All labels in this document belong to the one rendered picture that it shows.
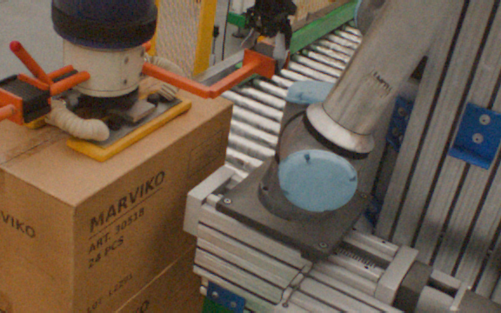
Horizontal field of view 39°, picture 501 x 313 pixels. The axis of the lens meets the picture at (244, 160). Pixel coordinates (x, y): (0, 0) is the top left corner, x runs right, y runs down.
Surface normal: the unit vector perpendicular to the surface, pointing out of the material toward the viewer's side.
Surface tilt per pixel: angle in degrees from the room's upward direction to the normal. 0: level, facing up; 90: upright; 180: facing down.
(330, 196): 97
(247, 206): 0
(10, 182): 90
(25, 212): 90
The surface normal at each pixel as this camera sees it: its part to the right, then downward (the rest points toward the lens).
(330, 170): -0.12, 0.61
